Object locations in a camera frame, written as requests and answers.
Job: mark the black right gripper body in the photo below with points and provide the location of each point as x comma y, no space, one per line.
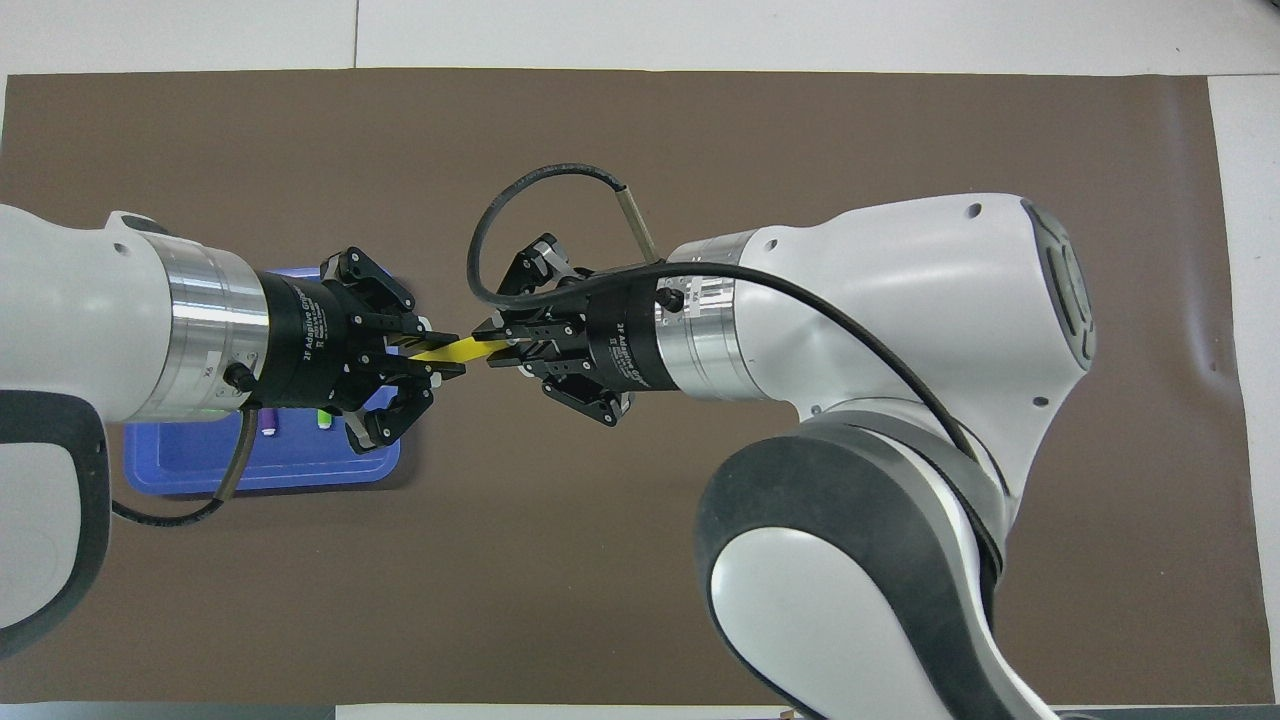
630,335

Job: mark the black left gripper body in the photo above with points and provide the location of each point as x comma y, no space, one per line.
320,345

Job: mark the yellow marker pen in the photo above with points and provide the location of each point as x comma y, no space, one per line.
460,350

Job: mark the purple marker pen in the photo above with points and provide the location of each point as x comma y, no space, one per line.
270,422

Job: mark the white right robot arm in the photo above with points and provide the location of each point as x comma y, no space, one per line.
900,300

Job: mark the blue plastic tray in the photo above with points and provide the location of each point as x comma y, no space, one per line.
200,460

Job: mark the brown table mat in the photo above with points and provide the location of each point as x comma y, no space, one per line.
500,600

